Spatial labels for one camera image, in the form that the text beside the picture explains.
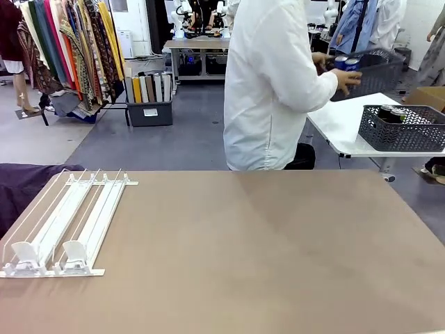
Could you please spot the person's right hand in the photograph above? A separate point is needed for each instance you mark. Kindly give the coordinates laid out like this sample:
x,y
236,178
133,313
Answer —
x,y
346,78

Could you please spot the person's left hand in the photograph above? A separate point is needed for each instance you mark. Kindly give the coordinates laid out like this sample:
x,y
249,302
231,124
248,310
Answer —
x,y
321,60

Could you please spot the grey basket with white label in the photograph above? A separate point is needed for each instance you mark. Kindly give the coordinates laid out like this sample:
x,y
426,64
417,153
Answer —
x,y
379,80

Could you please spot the black beverage can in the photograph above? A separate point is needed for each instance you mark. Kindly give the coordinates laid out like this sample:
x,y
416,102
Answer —
x,y
397,115
385,112

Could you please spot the grey plastic woven basket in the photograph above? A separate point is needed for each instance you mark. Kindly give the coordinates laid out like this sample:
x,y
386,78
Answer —
x,y
400,137

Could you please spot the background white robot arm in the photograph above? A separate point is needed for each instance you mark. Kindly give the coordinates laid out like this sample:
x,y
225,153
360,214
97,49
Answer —
x,y
179,31
226,31
330,14

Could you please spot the person's right forearm white sleeve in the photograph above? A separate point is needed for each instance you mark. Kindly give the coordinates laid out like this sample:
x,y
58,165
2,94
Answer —
x,y
316,92

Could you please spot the white can dispenser rack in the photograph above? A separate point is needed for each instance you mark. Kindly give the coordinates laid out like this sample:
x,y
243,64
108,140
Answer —
x,y
97,208

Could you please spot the white dispenser pusher paddle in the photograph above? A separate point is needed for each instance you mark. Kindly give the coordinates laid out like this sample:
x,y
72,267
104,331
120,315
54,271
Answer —
x,y
73,250
23,251

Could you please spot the black background desk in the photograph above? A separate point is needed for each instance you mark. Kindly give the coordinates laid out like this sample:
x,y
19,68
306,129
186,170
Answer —
x,y
318,38

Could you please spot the blue hanging shirt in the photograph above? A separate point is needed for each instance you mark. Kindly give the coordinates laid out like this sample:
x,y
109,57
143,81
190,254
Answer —
x,y
351,31

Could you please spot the white side table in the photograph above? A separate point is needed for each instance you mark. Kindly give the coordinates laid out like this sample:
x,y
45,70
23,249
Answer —
x,y
340,121

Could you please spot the person in white jacket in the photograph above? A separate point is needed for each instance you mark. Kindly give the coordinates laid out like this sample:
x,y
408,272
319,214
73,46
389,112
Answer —
x,y
267,87

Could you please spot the white hanging shirt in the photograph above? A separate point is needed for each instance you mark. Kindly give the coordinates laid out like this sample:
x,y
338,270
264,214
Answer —
x,y
386,28

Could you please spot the black plastic stool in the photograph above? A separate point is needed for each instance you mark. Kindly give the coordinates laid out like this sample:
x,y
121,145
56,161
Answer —
x,y
407,57

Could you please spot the brown cardboard box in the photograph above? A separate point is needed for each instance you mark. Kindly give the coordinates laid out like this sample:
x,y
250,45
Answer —
x,y
427,95

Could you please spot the mannequin in grey dress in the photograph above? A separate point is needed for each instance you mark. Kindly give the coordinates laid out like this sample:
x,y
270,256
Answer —
x,y
434,59

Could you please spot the background brown workbench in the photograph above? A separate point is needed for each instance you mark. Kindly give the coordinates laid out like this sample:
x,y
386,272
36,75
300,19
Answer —
x,y
194,44

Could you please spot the black and green sneaker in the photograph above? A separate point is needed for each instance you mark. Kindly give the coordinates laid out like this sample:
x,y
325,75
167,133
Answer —
x,y
436,172

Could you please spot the light grey fabric roll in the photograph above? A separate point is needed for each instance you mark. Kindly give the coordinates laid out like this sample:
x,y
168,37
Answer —
x,y
158,88

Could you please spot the brown fabric roll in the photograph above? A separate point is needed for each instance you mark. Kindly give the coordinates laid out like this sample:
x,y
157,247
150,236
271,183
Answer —
x,y
150,88

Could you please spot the dark grey storage bin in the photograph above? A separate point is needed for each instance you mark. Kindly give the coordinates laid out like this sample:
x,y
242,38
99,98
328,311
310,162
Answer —
x,y
149,115

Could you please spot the white fabric roll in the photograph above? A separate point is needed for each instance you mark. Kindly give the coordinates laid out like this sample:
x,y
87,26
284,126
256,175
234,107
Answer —
x,y
143,90

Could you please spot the yellow fabric roll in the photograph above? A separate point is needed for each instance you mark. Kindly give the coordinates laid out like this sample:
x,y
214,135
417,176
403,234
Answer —
x,y
137,90

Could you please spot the beige fabric board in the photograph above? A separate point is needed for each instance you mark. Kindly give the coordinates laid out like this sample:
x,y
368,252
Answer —
x,y
128,87

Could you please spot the small white air purifier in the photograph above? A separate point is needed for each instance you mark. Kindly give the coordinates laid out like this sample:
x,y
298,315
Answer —
x,y
125,43

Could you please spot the black clothes rack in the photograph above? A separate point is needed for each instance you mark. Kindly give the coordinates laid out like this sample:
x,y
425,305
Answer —
x,y
128,118

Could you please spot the yellow hanging fabric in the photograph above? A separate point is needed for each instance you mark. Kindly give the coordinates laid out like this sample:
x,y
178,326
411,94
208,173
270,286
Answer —
x,y
111,38

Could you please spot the dark floral hanging fabric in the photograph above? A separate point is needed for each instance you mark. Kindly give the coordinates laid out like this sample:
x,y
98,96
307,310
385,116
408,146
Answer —
x,y
101,52

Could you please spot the multicolour patterned hanging fabric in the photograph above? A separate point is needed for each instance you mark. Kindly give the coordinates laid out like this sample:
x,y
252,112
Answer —
x,y
78,69

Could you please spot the orange hanging fabric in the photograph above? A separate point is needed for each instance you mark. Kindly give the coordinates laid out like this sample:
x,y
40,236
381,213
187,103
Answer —
x,y
71,66

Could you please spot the grey clothes pile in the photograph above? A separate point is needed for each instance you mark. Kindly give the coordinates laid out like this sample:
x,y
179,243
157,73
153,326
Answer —
x,y
69,104

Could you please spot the magenta hanging fabric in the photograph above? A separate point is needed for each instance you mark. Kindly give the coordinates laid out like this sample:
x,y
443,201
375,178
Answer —
x,y
55,38

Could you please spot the dark green hanging fabric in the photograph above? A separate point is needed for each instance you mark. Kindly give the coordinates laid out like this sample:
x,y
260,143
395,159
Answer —
x,y
45,38

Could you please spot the brown patterned garment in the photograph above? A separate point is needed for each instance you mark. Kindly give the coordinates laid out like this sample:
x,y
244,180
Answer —
x,y
34,66

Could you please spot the cream hanging fabric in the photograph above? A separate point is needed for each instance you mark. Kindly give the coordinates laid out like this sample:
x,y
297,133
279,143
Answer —
x,y
31,24

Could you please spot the mannequin with bare legs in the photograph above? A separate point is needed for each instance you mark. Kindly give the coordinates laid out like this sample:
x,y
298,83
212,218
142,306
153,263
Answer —
x,y
20,87

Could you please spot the dark red velvet garment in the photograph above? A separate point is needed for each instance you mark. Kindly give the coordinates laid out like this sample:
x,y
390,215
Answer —
x,y
8,31

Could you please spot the dark purple cloth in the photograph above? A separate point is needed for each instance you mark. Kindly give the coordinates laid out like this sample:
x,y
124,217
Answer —
x,y
21,195

